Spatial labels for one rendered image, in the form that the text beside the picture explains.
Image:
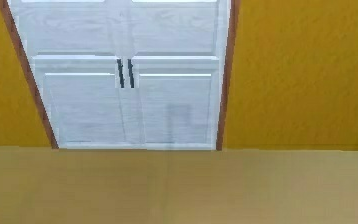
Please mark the white panelled room door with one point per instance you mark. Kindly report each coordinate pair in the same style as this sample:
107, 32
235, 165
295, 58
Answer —
77, 100
177, 100

